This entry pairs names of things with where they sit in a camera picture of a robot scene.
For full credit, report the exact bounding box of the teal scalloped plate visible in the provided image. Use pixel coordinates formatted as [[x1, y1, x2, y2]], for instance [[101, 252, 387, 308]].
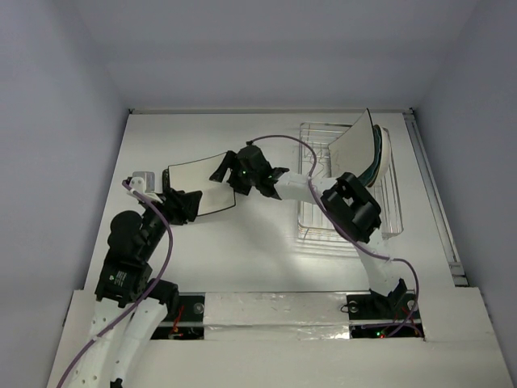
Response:
[[359, 124, 383, 185]]

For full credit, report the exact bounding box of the white petal pattern bowl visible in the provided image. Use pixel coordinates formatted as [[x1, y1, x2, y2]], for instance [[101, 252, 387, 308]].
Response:
[[364, 124, 392, 187]]

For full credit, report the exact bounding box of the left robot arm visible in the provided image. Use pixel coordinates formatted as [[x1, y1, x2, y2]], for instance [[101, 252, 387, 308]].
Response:
[[57, 180, 203, 387]]

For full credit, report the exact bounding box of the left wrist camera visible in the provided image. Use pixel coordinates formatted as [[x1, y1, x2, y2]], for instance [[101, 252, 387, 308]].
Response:
[[125, 171, 155, 196]]

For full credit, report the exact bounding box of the wire dish rack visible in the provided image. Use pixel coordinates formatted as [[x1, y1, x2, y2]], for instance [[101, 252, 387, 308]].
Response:
[[295, 120, 405, 243]]

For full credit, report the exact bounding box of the black floral square plate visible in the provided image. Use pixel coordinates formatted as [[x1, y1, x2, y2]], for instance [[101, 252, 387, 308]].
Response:
[[162, 168, 170, 196]]

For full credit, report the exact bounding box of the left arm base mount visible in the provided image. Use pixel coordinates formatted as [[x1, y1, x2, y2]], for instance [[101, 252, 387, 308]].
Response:
[[128, 293, 208, 341]]

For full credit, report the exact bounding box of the white square plate black rim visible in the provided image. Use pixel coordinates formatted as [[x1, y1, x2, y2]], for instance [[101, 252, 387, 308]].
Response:
[[167, 153, 236, 216]]

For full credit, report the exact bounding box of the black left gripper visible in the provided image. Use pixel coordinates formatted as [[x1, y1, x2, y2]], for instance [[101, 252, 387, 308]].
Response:
[[141, 186, 201, 258]]

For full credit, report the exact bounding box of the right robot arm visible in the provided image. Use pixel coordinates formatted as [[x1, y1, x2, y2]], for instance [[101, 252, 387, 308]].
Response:
[[209, 144, 414, 325]]

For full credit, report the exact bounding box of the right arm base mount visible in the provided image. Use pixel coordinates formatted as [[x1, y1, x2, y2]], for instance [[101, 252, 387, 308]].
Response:
[[339, 292, 425, 339]]

